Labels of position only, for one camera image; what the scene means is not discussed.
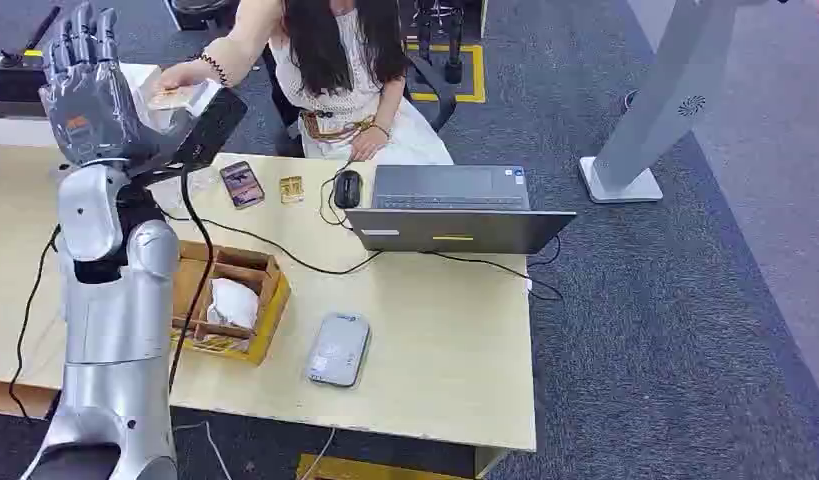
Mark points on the person's right hand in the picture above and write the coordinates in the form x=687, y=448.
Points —
x=178, y=75

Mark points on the small gold card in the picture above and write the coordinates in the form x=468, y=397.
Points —
x=292, y=189

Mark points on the white card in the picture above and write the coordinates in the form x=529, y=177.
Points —
x=174, y=109

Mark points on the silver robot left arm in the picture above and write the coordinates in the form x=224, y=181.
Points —
x=117, y=318

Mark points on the grey laptop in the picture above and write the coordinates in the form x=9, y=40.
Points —
x=449, y=225

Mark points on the black metal stand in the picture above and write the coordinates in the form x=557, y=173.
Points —
x=454, y=53

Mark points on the yellow board under desk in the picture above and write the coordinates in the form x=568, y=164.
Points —
x=369, y=469

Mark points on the black office chair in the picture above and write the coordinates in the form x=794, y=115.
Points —
x=439, y=86

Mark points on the person's left hand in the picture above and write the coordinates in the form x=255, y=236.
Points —
x=368, y=144

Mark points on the cards stack in box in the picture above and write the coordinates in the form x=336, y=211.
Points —
x=213, y=341

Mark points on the black computer mouse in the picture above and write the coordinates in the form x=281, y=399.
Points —
x=347, y=189

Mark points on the white side table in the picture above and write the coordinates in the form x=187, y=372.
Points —
x=11, y=129

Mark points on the person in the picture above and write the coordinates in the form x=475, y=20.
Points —
x=343, y=79

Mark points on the smartphone with dark screen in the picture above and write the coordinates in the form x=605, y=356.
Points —
x=242, y=185

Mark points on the black chair base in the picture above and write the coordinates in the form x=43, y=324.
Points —
x=200, y=12

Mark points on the grey pillar stand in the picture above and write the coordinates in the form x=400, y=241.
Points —
x=667, y=99

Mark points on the wooden card box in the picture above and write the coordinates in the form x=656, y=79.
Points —
x=266, y=298

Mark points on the white plastic bag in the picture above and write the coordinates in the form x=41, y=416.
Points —
x=233, y=303

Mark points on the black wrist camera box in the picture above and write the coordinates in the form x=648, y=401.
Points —
x=213, y=129

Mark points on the silver flat device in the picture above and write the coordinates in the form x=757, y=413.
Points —
x=339, y=350

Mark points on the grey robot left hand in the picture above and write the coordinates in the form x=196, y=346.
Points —
x=91, y=112

